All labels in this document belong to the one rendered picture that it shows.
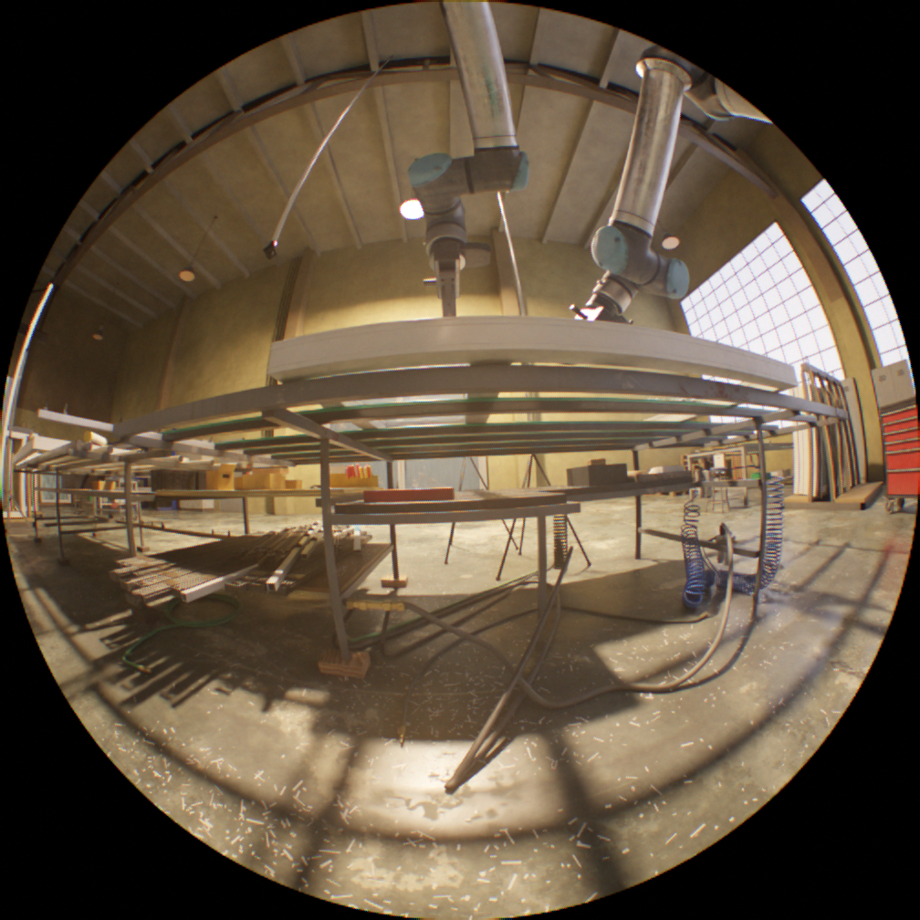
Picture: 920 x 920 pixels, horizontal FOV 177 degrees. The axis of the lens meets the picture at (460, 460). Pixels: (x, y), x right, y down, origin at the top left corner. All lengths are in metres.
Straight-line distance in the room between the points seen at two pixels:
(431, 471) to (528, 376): 6.51
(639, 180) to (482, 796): 1.20
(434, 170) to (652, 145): 0.41
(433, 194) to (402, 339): 0.32
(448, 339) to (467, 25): 0.64
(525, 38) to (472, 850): 8.55
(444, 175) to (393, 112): 7.58
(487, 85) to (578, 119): 8.04
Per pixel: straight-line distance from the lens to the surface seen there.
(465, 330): 0.54
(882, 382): 7.41
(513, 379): 0.55
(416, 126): 8.33
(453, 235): 0.67
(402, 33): 7.80
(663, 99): 0.76
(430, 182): 0.65
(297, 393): 0.62
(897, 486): 3.81
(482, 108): 0.66
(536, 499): 0.92
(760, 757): 0.89
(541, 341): 0.55
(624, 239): 0.61
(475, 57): 0.68
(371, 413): 0.81
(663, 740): 0.87
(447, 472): 6.99
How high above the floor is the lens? 0.64
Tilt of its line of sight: 5 degrees up
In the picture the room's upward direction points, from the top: 3 degrees counter-clockwise
